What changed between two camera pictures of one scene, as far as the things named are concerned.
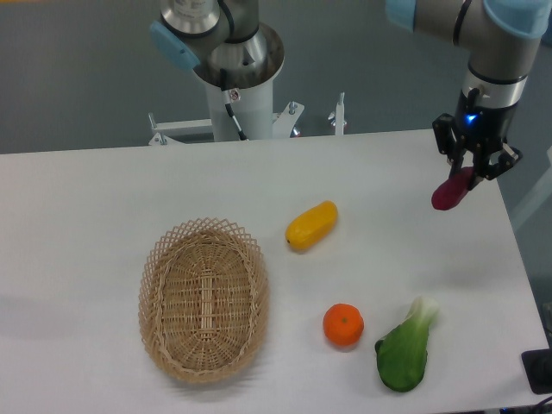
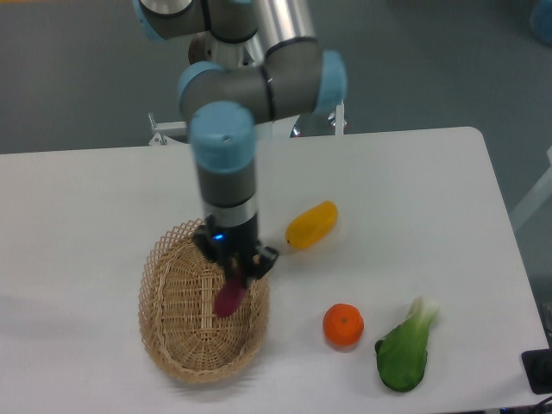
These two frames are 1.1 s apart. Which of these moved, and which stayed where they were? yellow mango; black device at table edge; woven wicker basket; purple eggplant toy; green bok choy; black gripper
Moved: black gripper; purple eggplant toy
Stayed: yellow mango; black device at table edge; green bok choy; woven wicker basket
